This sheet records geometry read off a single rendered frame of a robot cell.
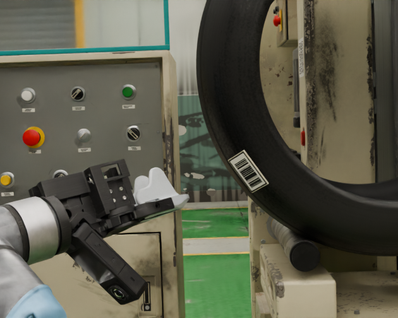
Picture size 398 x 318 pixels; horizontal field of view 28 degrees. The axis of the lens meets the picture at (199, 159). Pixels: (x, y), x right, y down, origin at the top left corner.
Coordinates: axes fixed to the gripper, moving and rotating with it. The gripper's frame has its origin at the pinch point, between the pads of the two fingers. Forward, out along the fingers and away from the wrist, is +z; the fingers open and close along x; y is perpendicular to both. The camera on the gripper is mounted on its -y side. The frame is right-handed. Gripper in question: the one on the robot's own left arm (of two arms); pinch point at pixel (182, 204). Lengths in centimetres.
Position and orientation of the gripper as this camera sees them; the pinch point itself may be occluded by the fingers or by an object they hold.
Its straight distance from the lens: 105.5
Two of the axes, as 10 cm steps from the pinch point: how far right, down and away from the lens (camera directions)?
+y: -3.5, -9.3, 1.3
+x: -5.6, 3.2, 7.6
